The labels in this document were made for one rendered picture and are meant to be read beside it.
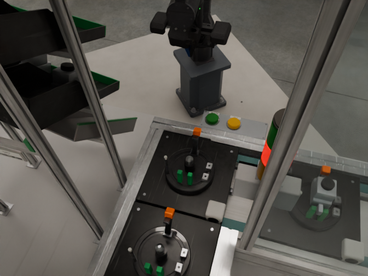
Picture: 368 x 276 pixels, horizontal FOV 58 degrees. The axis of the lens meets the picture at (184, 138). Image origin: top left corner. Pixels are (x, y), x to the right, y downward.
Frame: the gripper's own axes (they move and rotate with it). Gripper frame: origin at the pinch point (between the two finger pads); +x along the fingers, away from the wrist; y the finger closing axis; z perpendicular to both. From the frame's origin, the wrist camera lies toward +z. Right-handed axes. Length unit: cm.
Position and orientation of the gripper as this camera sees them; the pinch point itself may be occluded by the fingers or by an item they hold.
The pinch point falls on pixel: (190, 45)
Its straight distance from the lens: 85.8
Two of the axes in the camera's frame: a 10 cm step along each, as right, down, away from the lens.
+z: -2.9, 7.8, -5.5
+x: 0.2, 5.8, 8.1
